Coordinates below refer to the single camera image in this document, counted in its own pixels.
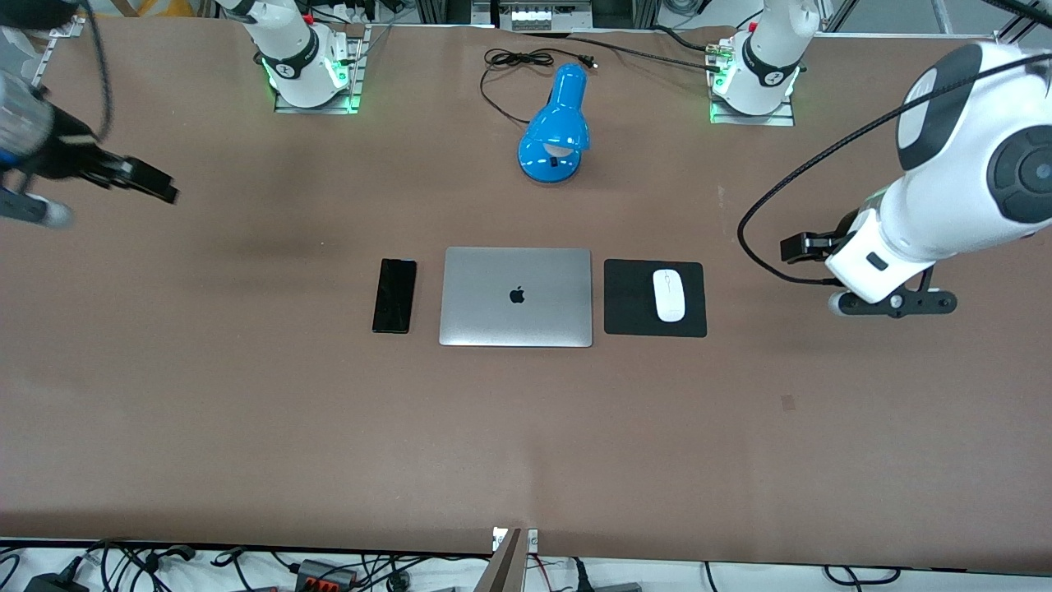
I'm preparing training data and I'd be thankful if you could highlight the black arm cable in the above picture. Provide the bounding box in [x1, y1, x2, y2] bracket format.
[736, 53, 1052, 286]
[76, 0, 114, 142]

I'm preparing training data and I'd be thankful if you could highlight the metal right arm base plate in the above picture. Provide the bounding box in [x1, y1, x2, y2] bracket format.
[273, 25, 369, 115]

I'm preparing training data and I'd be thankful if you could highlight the silver laptop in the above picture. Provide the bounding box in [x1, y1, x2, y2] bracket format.
[438, 247, 594, 349]

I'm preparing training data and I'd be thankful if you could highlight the black box with orange connectors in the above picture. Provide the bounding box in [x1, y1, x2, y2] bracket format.
[294, 558, 360, 590]

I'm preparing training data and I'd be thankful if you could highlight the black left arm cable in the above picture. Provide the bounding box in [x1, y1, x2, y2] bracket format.
[736, 53, 1052, 286]

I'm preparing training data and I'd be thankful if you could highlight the black lamp power cord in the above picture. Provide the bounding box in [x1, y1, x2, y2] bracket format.
[479, 47, 599, 127]

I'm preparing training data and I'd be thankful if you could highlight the blue desk lamp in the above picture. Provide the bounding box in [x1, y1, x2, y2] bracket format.
[517, 62, 592, 185]

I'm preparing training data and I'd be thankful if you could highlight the aluminium frame rail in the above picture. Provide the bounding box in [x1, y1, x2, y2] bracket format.
[29, 16, 87, 91]

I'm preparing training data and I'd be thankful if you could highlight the black mouse pad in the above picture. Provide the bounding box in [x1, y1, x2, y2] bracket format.
[603, 259, 708, 339]

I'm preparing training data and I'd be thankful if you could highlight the black power adapter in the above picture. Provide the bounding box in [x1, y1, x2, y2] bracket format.
[23, 567, 90, 592]

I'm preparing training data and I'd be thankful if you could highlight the grey power strip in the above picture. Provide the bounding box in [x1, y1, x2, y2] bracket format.
[496, 0, 594, 33]

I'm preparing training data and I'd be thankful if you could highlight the white computer mouse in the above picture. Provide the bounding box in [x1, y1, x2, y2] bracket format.
[653, 268, 688, 323]

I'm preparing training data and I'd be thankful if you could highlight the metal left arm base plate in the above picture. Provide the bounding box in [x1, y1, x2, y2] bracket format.
[708, 37, 796, 127]

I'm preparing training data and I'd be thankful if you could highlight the black looped floor cable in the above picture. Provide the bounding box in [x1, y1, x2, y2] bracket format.
[824, 565, 902, 587]

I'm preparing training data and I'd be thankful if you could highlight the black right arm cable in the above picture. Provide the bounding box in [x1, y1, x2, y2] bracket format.
[76, 0, 114, 142]

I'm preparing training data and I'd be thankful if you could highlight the black thick supply cable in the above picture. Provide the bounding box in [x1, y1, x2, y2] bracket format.
[524, 27, 726, 75]

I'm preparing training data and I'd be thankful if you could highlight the black smartphone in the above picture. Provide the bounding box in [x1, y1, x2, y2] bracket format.
[371, 257, 418, 335]

